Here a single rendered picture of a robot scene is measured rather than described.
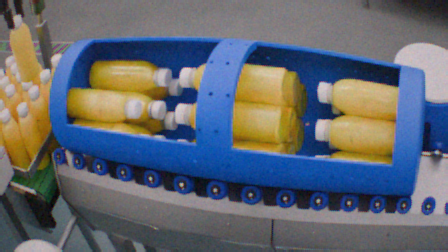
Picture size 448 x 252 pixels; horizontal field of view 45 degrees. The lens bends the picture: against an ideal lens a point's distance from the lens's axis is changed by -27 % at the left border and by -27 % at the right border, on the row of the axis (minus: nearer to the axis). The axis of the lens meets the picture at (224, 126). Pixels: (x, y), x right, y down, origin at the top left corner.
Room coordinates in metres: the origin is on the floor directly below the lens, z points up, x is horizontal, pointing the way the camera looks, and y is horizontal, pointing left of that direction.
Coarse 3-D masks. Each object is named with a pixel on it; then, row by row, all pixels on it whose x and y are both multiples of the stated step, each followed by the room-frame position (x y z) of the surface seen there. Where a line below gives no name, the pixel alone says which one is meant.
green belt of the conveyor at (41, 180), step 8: (48, 168) 1.28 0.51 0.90; (16, 176) 1.27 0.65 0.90; (40, 176) 1.25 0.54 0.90; (48, 176) 1.25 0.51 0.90; (24, 184) 1.23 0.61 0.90; (32, 184) 1.23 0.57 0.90; (40, 184) 1.22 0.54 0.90; (48, 184) 1.22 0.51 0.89; (56, 184) 1.25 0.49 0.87; (40, 192) 1.19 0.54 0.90; (48, 192) 1.20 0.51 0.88; (48, 200) 1.19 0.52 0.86
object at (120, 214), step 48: (96, 192) 1.17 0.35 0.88; (240, 192) 1.05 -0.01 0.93; (336, 192) 0.97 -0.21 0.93; (432, 192) 0.86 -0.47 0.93; (144, 240) 1.18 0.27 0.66; (192, 240) 1.07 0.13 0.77; (240, 240) 0.98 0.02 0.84; (288, 240) 0.93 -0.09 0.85; (336, 240) 0.88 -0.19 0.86; (384, 240) 0.82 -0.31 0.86; (432, 240) 0.75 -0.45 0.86
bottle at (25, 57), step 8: (24, 24) 1.33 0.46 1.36; (16, 32) 1.30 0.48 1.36; (24, 32) 1.31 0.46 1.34; (16, 40) 1.29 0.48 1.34; (24, 40) 1.30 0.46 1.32; (16, 48) 1.29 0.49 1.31; (24, 48) 1.30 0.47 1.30; (32, 48) 1.32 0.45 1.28; (16, 56) 1.30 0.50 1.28; (24, 56) 1.30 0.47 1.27; (32, 56) 1.32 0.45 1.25; (16, 64) 1.31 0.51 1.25; (24, 64) 1.30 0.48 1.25; (32, 64) 1.31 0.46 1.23; (24, 72) 1.30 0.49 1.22; (32, 72) 1.31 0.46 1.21; (24, 80) 1.31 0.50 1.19
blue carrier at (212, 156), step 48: (96, 48) 1.42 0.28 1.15; (144, 48) 1.35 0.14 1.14; (192, 48) 1.29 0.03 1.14; (240, 48) 1.12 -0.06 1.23; (288, 48) 1.12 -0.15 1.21; (192, 96) 1.29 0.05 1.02; (96, 144) 1.12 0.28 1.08; (144, 144) 1.05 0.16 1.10; (192, 144) 1.01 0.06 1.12; (384, 192) 0.83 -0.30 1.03
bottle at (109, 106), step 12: (72, 96) 1.23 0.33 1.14; (84, 96) 1.21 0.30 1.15; (96, 96) 1.20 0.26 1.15; (108, 96) 1.18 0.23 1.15; (120, 96) 1.18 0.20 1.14; (72, 108) 1.21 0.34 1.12; (84, 108) 1.19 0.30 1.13; (96, 108) 1.18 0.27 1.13; (108, 108) 1.16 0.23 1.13; (120, 108) 1.16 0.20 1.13; (96, 120) 1.18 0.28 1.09; (108, 120) 1.16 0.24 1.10; (120, 120) 1.16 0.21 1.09
